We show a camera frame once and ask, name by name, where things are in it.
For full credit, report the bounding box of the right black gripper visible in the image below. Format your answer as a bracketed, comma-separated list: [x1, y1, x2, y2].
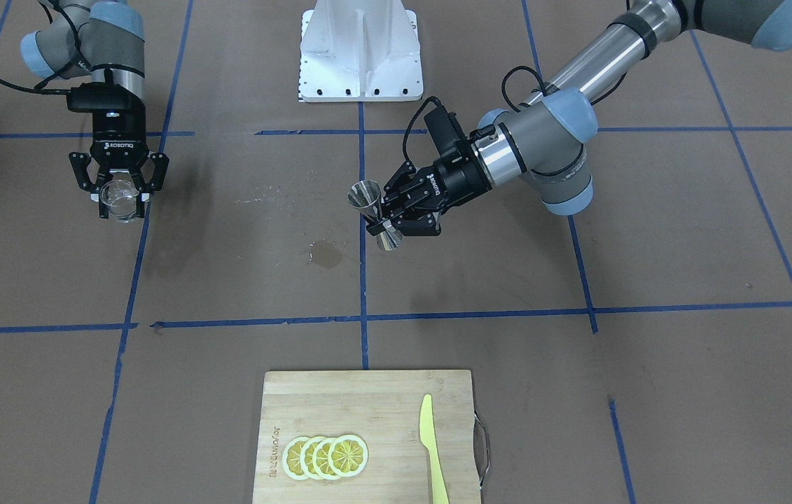
[69, 129, 169, 203]

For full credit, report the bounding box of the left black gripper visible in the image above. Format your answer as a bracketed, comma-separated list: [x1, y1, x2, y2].
[365, 157, 492, 237]

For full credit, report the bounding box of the clear glass shaker cup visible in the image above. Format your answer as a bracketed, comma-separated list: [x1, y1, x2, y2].
[98, 179, 140, 223]

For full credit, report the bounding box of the steel double jigger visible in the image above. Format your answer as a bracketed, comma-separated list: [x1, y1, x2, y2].
[347, 181, 404, 251]

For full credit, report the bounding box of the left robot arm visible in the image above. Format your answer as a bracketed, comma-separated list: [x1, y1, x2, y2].
[347, 1, 792, 250]

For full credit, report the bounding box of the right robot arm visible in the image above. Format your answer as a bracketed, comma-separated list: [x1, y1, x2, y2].
[19, 1, 169, 214]

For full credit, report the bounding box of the bamboo cutting board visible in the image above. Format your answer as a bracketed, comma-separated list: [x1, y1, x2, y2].
[252, 370, 482, 503]

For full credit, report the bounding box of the lemon slice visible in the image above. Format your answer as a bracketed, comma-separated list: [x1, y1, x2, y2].
[283, 436, 309, 481]
[299, 436, 323, 480]
[312, 437, 339, 481]
[328, 434, 369, 477]

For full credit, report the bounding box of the yellow plastic knife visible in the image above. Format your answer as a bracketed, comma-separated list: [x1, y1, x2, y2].
[419, 393, 450, 503]

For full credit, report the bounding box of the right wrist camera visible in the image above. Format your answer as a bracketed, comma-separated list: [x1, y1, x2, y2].
[66, 82, 141, 113]

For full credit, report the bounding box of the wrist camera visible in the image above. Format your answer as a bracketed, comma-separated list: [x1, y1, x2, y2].
[66, 82, 141, 113]
[424, 104, 469, 164]

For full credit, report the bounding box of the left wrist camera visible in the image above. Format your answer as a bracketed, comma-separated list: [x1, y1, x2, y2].
[424, 104, 469, 164]

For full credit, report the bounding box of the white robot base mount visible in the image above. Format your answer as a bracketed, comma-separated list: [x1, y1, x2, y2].
[298, 1, 424, 103]

